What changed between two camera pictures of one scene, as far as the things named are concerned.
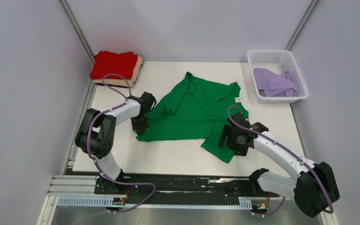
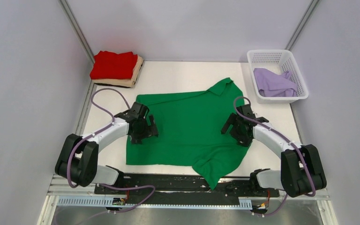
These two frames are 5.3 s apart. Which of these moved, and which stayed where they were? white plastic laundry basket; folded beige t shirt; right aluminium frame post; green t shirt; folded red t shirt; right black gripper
Moved: right black gripper; green t shirt
Stayed: folded beige t shirt; right aluminium frame post; folded red t shirt; white plastic laundry basket
